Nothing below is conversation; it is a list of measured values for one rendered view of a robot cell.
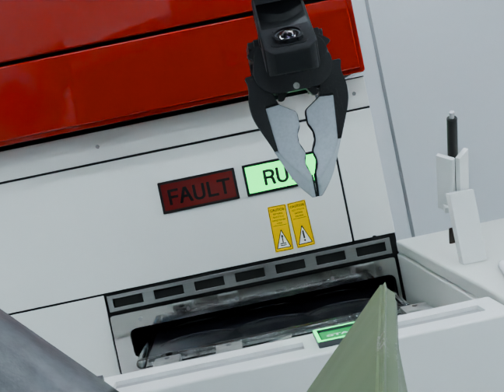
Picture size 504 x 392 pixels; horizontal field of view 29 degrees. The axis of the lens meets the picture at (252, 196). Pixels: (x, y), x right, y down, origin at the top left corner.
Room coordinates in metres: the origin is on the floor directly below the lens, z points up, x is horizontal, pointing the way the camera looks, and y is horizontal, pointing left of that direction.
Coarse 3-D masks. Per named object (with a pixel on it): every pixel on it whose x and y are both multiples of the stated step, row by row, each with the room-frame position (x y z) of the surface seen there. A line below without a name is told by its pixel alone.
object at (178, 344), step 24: (360, 288) 1.51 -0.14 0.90; (240, 312) 1.51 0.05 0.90; (264, 312) 1.47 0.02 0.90; (288, 312) 1.42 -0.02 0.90; (312, 312) 1.39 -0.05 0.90; (336, 312) 1.35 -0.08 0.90; (360, 312) 1.31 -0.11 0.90; (168, 336) 1.43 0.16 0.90; (192, 336) 1.40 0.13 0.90; (216, 336) 1.36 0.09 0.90; (240, 336) 1.32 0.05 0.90
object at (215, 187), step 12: (192, 180) 1.47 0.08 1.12; (204, 180) 1.47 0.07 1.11; (216, 180) 1.47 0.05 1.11; (228, 180) 1.47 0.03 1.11; (168, 192) 1.47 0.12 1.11; (180, 192) 1.47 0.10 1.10; (192, 192) 1.47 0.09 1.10; (204, 192) 1.47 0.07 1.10; (216, 192) 1.47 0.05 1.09; (228, 192) 1.47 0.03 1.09; (168, 204) 1.47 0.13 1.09; (180, 204) 1.47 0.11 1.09; (192, 204) 1.47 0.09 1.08
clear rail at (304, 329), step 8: (400, 304) 1.29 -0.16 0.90; (400, 312) 1.29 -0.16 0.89; (320, 320) 1.29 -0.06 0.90; (328, 320) 1.29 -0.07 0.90; (336, 320) 1.29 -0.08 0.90; (344, 320) 1.29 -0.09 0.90; (352, 320) 1.29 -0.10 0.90; (288, 328) 1.29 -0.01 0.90; (296, 328) 1.29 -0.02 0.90; (304, 328) 1.29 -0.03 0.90; (312, 328) 1.29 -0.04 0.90; (320, 328) 1.29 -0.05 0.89; (248, 336) 1.29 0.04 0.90; (256, 336) 1.29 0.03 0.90; (264, 336) 1.29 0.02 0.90; (272, 336) 1.29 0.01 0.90; (280, 336) 1.29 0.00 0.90; (296, 336) 1.29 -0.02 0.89; (216, 344) 1.29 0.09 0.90; (224, 344) 1.29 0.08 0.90; (248, 344) 1.28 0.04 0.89; (256, 344) 1.29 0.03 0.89; (184, 352) 1.28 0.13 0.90; (192, 352) 1.28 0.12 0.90; (200, 352) 1.28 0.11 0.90; (208, 352) 1.28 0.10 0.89; (144, 360) 1.28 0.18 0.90; (152, 360) 1.28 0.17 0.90; (144, 368) 1.28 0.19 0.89
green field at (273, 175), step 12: (312, 156) 1.48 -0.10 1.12; (252, 168) 1.47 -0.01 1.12; (264, 168) 1.47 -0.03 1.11; (276, 168) 1.47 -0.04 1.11; (312, 168) 1.48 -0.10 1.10; (252, 180) 1.47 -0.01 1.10; (264, 180) 1.47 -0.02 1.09; (276, 180) 1.47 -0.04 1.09; (288, 180) 1.47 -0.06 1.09; (252, 192) 1.47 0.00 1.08
